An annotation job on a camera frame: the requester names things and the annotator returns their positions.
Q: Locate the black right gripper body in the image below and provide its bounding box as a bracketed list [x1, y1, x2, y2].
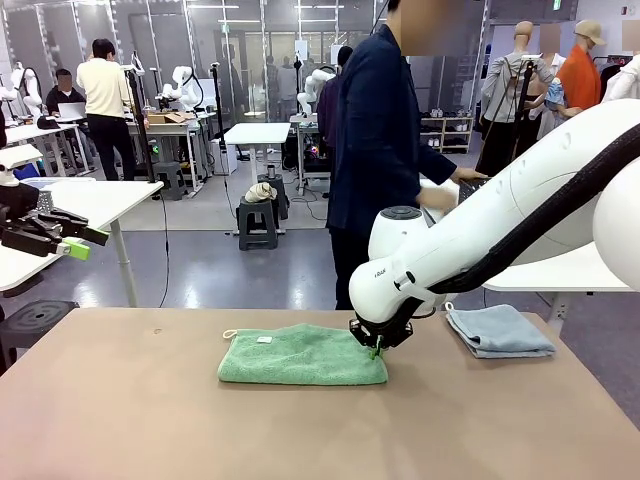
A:
[348, 313, 416, 351]

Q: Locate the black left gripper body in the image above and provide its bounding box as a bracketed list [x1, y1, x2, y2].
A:
[0, 185, 41, 226]

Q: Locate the green towel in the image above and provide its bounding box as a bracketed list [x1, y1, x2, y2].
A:
[217, 323, 390, 387]

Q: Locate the light blue towel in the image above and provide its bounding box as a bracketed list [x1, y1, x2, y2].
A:
[444, 302, 557, 360]

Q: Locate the white towel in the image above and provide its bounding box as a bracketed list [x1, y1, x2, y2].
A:
[418, 178, 460, 224]

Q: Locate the person's right forearm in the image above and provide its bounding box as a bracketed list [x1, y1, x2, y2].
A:
[412, 142, 457, 187]

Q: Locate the person's right hand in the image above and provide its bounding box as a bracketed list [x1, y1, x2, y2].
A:
[451, 166, 491, 184]

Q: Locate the white table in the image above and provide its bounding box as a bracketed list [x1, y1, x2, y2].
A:
[482, 239, 637, 325]
[0, 178, 165, 309]

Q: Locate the white desk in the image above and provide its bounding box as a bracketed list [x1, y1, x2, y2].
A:
[0, 122, 92, 177]
[223, 122, 292, 236]

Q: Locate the black plastic stool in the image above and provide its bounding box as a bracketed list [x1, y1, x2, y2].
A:
[0, 298, 81, 377]

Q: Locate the silver laptop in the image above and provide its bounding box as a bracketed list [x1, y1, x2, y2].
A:
[56, 101, 90, 122]

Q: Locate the grey plastic stool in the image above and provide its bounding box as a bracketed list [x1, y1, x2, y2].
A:
[257, 172, 291, 221]
[237, 196, 280, 252]
[152, 160, 190, 202]

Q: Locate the seated person in black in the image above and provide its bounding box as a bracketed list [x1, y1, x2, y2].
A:
[45, 68, 87, 117]

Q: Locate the black tripod pole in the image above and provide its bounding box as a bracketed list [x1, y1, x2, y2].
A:
[208, 61, 227, 147]
[517, 53, 539, 146]
[123, 63, 162, 185]

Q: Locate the brown cardboard box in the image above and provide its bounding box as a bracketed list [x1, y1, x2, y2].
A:
[146, 110, 195, 126]

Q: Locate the man in cream sweater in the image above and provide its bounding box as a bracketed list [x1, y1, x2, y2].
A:
[75, 38, 137, 182]

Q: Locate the beige cloth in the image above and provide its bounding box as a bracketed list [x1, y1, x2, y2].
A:
[243, 181, 279, 204]

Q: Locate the person in navy jacket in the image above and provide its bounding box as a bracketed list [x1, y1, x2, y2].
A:
[326, 0, 494, 311]

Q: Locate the wooden shoe rack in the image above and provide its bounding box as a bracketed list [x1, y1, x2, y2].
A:
[419, 115, 475, 155]

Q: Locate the person in dark hoodie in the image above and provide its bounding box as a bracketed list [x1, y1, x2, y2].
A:
[316, 45, 355, 150]

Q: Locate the mannequin in grey shirt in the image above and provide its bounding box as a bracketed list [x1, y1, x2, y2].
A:
[474, 19, 557, 177]

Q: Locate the person in white blouse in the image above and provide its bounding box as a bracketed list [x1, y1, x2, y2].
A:
[537, 22, 577, 146]

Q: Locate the mannequin in orange shirt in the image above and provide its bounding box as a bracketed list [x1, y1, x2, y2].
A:
[554, 18, 610, 119]

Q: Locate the right arm black sleeved cable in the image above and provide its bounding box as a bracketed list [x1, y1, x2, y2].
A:
[429, 122, 640, 296]

